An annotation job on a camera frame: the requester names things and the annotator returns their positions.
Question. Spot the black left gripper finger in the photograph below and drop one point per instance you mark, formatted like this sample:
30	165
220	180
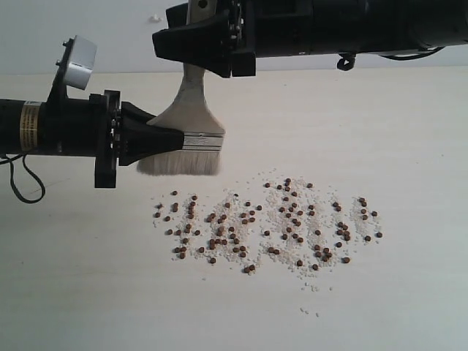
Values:
140	142
131	114

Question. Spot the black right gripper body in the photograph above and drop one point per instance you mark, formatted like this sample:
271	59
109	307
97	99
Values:
270	29

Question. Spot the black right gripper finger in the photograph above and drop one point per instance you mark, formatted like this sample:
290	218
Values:
195	11
205	44

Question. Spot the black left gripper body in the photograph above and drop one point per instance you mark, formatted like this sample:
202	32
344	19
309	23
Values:
105	110

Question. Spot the wide white-bristle paint brush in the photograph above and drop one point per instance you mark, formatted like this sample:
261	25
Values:
189	137

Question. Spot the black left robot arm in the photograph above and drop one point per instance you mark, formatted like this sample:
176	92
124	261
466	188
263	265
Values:
60	127

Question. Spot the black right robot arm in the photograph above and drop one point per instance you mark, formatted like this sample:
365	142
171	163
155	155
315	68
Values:
395	30

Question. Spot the scattered brown pellets and rice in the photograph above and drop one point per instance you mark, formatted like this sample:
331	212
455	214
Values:
312	231

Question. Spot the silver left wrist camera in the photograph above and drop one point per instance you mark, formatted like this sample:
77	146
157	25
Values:
80	63

